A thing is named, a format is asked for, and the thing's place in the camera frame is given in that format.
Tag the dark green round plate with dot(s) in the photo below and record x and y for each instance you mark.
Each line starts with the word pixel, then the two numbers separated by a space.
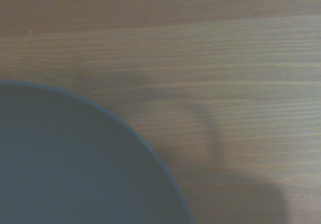
pixel 75 158

